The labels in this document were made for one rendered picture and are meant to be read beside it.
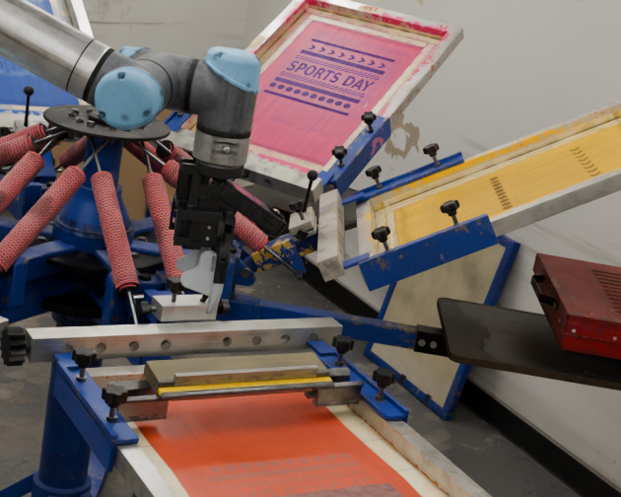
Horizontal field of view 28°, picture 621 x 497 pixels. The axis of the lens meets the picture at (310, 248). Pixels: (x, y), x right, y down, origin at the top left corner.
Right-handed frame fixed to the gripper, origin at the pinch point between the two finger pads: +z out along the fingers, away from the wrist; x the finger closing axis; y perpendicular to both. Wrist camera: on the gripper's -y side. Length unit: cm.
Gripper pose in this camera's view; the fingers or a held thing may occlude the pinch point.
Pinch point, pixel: (212, 299)
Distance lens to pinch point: 176.6
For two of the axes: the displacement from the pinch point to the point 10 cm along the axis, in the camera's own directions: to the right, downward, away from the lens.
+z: -1.7, 9.4, 3.0
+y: -9.6, -1.0, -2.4
